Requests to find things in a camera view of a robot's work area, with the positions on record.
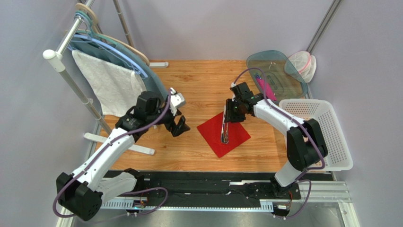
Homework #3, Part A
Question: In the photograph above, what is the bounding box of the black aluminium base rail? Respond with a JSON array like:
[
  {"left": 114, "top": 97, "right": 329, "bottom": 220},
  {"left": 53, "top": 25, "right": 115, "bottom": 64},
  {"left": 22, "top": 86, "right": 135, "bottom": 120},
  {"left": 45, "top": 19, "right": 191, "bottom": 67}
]
[{"left": 100, "top": 170, "right": 353, "bottom": 212}]

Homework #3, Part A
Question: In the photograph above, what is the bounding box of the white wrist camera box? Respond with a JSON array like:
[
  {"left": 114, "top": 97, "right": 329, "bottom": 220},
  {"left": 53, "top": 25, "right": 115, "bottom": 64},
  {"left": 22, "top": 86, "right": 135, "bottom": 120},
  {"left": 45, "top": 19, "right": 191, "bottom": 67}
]
[{"left": 170, "top": 87, "right": 186, "bottom": 116}]

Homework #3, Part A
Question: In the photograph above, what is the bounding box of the pink item in tray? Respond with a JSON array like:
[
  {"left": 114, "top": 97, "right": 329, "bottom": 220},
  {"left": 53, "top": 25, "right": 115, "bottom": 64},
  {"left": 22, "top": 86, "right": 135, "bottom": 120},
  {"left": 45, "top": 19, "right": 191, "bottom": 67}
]
[{"left": 256, "top": 77, "right": 277, "bottom": 101}]

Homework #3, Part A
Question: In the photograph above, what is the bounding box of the white mesh laundry bag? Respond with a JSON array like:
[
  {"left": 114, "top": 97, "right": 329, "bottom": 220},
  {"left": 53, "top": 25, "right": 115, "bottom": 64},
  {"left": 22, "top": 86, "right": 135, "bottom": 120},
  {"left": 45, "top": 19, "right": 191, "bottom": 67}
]
[{"left": 288, "top": 51, "right": 317, "bottom": 83}]

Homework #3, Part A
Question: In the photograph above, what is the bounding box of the teal blue hanging garment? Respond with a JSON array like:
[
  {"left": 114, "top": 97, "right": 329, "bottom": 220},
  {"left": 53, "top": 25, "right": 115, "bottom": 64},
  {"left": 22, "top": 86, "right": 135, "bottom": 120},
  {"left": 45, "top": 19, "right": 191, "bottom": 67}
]
[{"left": 69, "top": 34, "right": 167, "bottom": 107}]

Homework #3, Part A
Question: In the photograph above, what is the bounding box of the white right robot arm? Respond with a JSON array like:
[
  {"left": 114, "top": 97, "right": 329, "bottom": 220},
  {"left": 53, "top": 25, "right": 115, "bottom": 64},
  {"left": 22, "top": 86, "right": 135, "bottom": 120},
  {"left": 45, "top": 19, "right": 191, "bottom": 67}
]
[{"left": 224, "top": 82, "right": 328, "bottom": 194}]

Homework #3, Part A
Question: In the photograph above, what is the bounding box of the wooden clothes hanger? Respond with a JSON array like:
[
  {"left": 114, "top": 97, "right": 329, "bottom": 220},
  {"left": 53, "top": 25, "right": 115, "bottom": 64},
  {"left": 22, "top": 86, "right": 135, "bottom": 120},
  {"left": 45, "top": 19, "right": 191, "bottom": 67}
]
[{"left": 75, "top": 0, "right": 150, "bottom": 66}]

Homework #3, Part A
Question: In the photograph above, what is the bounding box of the white terry towel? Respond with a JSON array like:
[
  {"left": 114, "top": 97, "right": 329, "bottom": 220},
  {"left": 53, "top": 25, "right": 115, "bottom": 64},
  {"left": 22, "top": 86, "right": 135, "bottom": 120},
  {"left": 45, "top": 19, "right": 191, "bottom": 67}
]
[{"left": 72, "top": 50, "right": 146, "bottom": 117}]

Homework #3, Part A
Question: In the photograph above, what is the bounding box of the light blue plastic hanger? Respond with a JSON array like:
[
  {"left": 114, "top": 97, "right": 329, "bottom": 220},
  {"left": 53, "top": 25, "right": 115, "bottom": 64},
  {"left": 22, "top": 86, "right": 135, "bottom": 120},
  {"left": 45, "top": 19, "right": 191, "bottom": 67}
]
[{"left": 68, "top": 10, "right": 152, "bottom": 79}]

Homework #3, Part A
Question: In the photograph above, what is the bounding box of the white perforated plastic basket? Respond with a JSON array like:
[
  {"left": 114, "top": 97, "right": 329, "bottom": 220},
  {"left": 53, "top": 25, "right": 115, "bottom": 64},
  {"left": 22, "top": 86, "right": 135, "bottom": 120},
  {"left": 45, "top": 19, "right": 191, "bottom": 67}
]
[{"left": 278, "top": 98, "right": 354, "bottom": 172}]

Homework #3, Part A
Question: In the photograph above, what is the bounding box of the translucent teal plastic tray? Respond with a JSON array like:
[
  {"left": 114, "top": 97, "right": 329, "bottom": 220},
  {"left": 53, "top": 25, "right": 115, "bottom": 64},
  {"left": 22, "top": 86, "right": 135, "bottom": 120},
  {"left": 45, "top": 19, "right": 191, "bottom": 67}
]
[{"left": 246, "top": 50, "right": 308, "bottom": 104}]

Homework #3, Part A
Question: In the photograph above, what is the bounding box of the white clothes rack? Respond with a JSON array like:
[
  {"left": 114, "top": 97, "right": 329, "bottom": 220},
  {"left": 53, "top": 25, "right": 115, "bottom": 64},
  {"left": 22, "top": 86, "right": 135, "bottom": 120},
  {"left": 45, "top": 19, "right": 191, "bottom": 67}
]
[{"left": 43, "top": 0, "right": 170, "bottom": 156}]

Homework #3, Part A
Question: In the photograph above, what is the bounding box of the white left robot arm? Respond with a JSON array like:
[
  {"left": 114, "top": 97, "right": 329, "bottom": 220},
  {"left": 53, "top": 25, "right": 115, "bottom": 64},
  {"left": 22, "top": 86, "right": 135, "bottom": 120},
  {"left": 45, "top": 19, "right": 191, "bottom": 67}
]
[{"left": 52, "top": 88, "right": 190, "bottom": 221}]

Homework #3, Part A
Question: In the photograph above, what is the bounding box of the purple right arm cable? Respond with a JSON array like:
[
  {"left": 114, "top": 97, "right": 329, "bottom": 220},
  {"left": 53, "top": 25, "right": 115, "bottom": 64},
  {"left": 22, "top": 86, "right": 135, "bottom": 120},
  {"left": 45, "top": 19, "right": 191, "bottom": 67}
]
[{"left": 231, "top": 67, "right": 325, "bottom": 219}]

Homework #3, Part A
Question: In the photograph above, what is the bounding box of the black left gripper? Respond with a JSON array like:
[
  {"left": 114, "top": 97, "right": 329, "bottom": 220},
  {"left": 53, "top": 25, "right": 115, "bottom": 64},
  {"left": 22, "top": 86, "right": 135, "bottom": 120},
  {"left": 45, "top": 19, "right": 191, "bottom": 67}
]
[{"left": 147, "top": 102, "right": 190, "bottom": 137}]

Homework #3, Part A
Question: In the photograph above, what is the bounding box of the red paper napkin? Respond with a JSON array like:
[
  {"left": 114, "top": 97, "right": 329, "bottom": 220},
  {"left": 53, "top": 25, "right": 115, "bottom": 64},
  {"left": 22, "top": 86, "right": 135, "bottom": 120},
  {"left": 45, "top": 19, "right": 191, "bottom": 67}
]
[{"left": 197, "top": 112, "right": 251, "bottom": 158}]

